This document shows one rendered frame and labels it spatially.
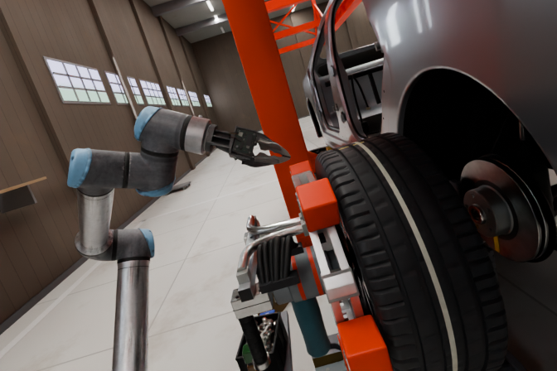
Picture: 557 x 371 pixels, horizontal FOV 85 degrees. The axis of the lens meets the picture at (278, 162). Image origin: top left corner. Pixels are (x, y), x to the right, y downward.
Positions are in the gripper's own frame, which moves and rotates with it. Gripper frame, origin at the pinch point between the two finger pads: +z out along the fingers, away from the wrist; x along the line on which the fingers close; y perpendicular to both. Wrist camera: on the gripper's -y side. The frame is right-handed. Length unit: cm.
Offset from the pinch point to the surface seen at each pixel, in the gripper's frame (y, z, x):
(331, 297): 15.2, 14.1, -28.3
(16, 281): -292, -233, -160
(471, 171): -14, 61, 11
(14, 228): -304, -261, -107
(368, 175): 12.5, 18.1, -1.8
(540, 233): 6, 68, -5
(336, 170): 7.3, 12.0, -1.4
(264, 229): -13.6, -0.1, -20.7
